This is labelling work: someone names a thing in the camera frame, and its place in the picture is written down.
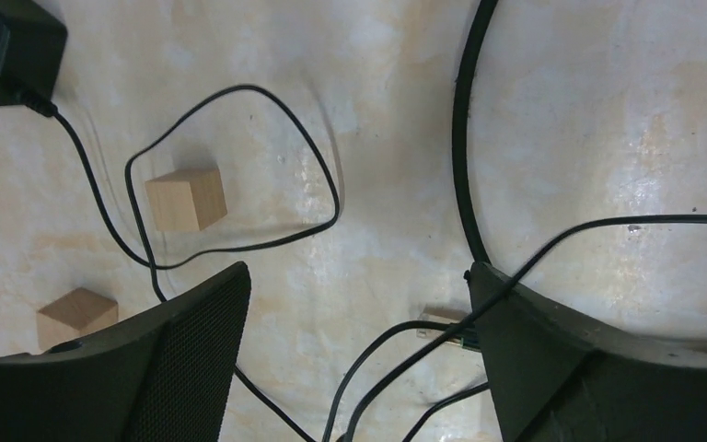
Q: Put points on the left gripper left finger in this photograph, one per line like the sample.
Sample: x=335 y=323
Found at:
x=161 y=375

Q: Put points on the wooden cube near adapter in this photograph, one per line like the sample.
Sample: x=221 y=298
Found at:
x=186 y=200

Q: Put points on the wooden cube by cord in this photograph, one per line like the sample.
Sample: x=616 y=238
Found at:
x=76 y=314

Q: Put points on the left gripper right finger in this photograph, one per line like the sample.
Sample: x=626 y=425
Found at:
x=557 y=374

